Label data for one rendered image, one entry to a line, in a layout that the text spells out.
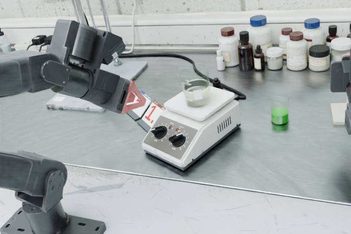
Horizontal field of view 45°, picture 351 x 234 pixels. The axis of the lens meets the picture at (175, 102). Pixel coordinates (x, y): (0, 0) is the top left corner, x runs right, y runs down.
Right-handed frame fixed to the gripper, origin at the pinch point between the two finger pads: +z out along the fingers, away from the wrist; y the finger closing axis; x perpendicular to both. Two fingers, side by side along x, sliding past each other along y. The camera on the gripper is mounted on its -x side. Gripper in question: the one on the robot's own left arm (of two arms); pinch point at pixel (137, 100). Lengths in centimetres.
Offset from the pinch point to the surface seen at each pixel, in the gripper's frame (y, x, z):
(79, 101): 34.3, 6.6, 11.3
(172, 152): -8.6, 7.9, 6.2
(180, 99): -2.1, -3.0, 10.8
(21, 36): 98, -7, 21
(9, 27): 102, -9, 18
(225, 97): -10.7, -6.4, 14.9
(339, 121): -30.0, -9.3, 30.9
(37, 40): 83, -7, 20
